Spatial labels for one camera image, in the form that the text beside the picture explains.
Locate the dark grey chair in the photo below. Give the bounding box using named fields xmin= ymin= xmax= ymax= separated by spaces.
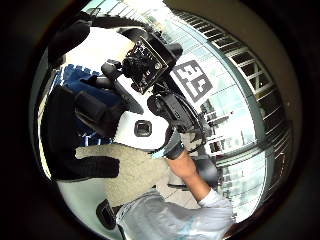
xmin=194 ymin=155 xmax=222 ymax=190

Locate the white marker cube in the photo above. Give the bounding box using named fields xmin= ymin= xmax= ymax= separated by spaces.
xmin=169 ymin=59 xmax=214 ymax=104

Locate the beige cloth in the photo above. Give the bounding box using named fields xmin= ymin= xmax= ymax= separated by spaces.
xmin=74 ymin=142 xmax=188 ymax=208

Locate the the person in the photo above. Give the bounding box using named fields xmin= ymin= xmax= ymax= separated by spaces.
xmin=115 ymin=187 xmax=235 ymax=240

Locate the black palm camera board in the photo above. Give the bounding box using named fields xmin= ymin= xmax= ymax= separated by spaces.
xmin=122 ymin=35 xmax=170 ymax=95

